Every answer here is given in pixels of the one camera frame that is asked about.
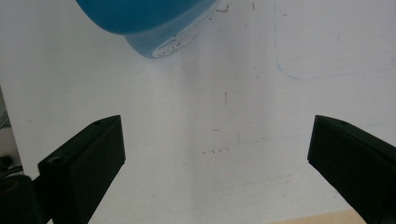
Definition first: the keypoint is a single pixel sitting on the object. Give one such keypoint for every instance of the blue cardboard box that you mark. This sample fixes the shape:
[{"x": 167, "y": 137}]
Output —
[{"x": 162, "y": 43}]

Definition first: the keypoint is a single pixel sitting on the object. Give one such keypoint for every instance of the blue bottle with white cap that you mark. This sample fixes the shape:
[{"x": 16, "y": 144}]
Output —
[{"x": 140, "y": 14}]

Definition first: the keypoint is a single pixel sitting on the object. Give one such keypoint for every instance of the white paper sheet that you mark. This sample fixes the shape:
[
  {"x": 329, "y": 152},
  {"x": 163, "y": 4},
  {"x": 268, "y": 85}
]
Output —
[{"x": 218, "y": 109}]

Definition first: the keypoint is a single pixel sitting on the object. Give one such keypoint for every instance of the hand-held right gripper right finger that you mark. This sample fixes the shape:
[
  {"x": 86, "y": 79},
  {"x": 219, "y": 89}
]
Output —
[{"x": 358, "y": 161}]

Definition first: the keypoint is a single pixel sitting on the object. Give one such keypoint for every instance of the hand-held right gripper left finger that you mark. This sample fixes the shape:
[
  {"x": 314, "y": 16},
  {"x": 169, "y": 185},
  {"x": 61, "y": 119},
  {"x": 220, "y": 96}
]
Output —
[{"x": 84, "y": 174}]

